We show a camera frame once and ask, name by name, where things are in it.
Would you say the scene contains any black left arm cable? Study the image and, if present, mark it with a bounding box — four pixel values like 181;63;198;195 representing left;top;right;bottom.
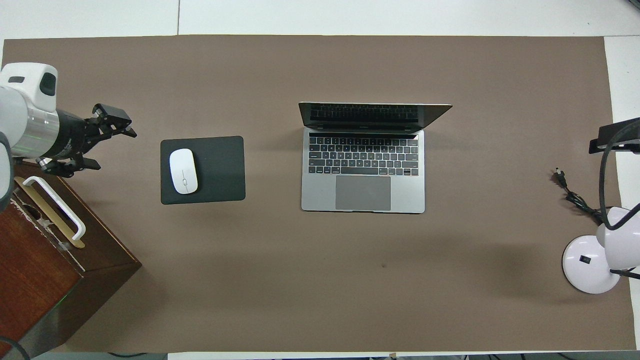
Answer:
0;336;31;360

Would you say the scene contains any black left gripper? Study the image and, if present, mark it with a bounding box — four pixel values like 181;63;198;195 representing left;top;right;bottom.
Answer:
37;103;138;179

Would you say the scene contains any white box handle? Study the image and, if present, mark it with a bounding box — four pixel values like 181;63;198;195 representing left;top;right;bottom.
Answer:
22;176;87;242

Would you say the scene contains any brown table mat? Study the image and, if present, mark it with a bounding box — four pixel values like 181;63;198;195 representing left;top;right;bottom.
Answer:
0;35;637;353

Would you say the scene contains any black lamp power cord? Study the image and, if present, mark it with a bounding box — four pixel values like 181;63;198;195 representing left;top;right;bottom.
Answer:
554;168;608;224

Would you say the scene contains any silver grey laptop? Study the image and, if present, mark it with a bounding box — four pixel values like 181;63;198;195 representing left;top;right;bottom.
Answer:
298;102;453;215

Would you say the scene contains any dark brown wooden box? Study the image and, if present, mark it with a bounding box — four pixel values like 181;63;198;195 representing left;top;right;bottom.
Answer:
0;162;143;360

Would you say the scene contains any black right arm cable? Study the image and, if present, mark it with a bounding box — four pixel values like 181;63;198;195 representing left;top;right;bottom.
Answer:
598;122;640;232

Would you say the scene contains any gold handle plate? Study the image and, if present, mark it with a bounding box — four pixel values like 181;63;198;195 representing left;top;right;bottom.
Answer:
13;176;86;249

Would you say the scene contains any black mouse pad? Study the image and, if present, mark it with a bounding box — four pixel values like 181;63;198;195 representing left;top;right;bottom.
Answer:
160;135;247;206

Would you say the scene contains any white computer mouse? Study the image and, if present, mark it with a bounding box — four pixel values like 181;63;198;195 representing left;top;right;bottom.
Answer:
169;148;199;195

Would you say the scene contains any white desk lamp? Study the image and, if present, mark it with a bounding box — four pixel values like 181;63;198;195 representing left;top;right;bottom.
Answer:
562;206;640;295

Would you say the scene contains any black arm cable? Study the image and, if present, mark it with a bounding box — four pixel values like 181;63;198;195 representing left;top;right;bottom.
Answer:
598;122;640;232
0;336;31;360

